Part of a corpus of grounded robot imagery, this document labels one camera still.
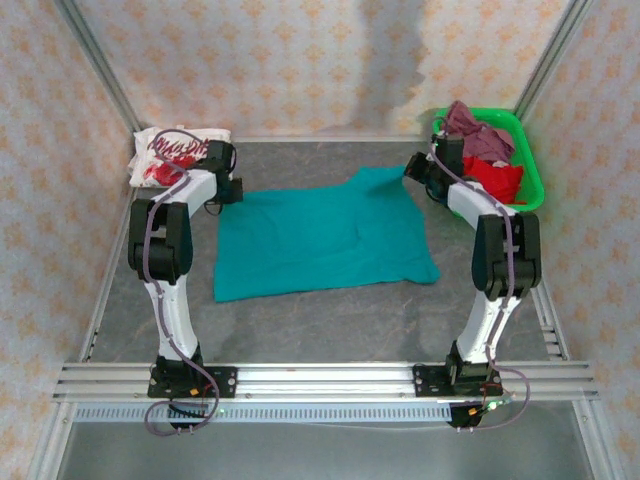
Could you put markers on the aluminium frame post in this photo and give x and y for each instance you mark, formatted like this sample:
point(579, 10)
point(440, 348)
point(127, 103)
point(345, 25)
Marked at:
point(552, 55)
point(100, 65)

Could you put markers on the aluminium table edge rail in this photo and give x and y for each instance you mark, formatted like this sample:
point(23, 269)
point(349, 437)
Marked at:
point(300, 138)

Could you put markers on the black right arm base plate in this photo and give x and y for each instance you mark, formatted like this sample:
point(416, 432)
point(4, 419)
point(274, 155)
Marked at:
point(424, 382)

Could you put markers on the white t-shirt with red print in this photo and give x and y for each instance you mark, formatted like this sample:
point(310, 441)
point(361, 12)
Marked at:
point(145, 150)

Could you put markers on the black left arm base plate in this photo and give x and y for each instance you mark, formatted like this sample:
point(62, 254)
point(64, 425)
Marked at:
point(225, 382)

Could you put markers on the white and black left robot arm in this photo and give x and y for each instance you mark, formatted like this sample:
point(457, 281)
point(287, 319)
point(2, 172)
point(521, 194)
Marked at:
point(172, 310)

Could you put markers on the wide aluminium mounting rail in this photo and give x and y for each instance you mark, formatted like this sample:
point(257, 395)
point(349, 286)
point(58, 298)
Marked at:
point(325, 382)

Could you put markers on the green plastic basket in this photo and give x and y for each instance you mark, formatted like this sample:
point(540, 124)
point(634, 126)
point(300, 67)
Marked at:
point(531, 165)

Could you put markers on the mauve t-shirt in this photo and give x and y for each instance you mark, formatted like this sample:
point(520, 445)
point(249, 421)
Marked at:
point(485, 142)

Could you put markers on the teal t-shirt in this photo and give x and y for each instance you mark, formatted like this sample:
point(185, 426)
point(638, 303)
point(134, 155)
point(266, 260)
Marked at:
point(310, 240)

